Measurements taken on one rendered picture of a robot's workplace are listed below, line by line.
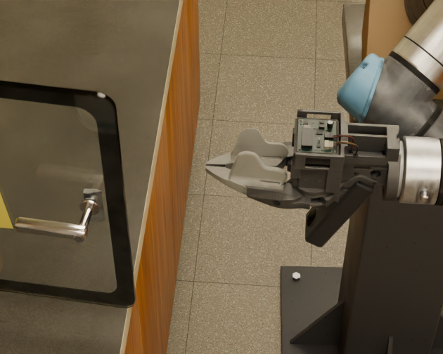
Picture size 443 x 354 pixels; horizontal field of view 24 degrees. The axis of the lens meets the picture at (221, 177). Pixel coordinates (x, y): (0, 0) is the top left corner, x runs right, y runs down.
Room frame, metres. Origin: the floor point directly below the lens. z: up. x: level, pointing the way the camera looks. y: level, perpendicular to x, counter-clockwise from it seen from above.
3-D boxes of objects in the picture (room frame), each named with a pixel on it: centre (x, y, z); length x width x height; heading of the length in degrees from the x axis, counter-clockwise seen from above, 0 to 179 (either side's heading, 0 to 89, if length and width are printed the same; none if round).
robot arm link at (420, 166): (0.77, -0.21, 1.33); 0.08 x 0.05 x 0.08; 175
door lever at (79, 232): (0.81, 0.20, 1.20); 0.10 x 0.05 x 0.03; 80
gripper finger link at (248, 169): (0.77, -0.03, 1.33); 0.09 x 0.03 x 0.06; 85
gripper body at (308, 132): (0.78, -0.13, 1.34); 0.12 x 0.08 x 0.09; 85
